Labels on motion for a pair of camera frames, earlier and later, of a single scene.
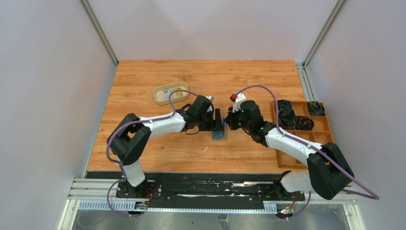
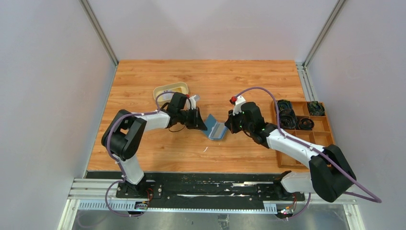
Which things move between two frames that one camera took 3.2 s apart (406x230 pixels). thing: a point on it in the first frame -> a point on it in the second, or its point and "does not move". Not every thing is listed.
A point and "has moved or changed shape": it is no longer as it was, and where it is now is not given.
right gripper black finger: [231, 120] does not move
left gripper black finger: [218, 124] -> [197, 122]
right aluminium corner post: [339, 5] does not move
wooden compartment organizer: [320, 134] does not move
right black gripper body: [246, 125] does not move
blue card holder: [219, 134] has moved or changed shape
